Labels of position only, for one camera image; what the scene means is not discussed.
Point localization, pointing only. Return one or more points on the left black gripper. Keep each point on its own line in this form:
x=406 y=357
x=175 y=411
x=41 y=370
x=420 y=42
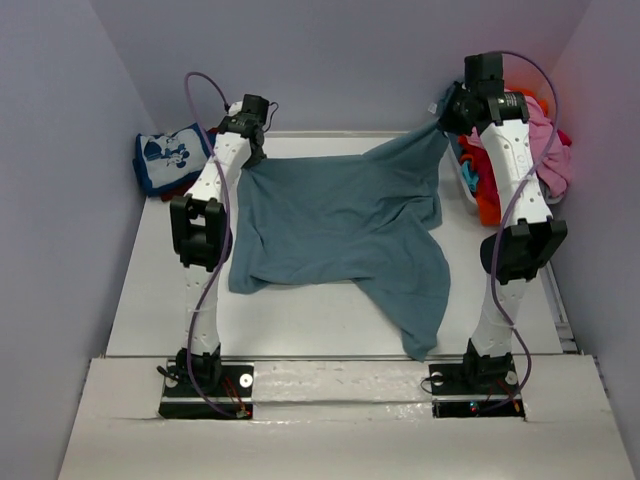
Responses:
x=254 y=158

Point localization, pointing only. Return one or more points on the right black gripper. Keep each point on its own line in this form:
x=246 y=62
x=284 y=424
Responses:
x=448 y=120

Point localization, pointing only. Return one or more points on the grey-blue t shirt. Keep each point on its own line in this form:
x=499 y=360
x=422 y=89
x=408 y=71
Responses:
x=366 y=218

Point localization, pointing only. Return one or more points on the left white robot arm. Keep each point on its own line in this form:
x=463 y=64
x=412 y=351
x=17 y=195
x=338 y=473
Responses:
x=202 y=237

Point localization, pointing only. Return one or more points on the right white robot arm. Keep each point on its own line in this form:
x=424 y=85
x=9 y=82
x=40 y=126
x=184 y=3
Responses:
x=527 y=236

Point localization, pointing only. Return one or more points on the teal t shirt in pile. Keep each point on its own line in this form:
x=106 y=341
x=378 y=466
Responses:
x=443 y=102

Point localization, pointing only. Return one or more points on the light blue t shirt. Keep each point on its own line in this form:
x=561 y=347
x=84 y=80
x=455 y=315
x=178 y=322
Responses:
x=470 y=176

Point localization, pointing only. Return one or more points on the magenta t shirt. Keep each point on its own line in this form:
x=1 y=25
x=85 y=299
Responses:
x=473 y=150

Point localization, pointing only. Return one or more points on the folded blue mickey t shirt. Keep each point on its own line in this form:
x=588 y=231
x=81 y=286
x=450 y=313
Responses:
x=146 y=152

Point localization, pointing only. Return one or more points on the pink t shirt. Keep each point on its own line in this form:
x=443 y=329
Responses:
x=555 y=170

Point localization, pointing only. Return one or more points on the grey white t shirt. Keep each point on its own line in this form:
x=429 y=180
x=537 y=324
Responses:
x=548 y=196

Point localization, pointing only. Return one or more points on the folded dark red t shirt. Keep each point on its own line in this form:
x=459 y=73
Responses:
x=172 y=192

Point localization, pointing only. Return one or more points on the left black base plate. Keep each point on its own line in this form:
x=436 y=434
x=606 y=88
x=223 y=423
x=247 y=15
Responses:
x=230 y=399

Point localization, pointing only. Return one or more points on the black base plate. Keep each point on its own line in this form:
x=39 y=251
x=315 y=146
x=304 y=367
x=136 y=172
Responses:
x=230 y=399
x=454 y=397

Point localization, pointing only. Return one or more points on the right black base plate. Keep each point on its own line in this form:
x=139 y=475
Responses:
x=454 y=397

